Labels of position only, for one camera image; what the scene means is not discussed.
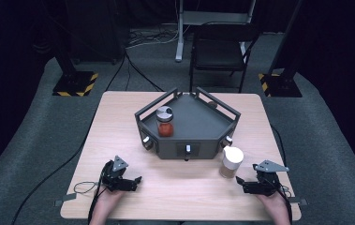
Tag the person's right hand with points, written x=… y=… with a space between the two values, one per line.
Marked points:
x=275 y=204

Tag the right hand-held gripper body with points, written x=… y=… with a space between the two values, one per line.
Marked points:
x=269 y=182

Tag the grey table bracket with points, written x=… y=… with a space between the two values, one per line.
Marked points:
x=300 y=202
x=66 y=198

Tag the white metal stand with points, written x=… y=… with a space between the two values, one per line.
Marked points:
x=180 y=43

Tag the black folding chair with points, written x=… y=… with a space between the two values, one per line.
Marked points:
x=220 y=47

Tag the small brown round object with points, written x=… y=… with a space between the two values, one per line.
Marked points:
x=213 y=104

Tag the red spice jar silver lid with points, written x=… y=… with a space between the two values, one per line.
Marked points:
x=165 y=125

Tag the person's left hand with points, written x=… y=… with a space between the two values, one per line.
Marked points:
x=109 y=198

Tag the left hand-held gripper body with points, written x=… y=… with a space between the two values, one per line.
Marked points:
x=114 y=178

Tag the black stand with striped base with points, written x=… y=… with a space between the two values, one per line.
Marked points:
x=283 y=84
x=73 y=82

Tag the white paper cup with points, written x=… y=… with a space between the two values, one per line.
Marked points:
x=230 y=164

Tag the dark grey spice rack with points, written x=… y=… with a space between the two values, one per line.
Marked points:
x=194 y=125

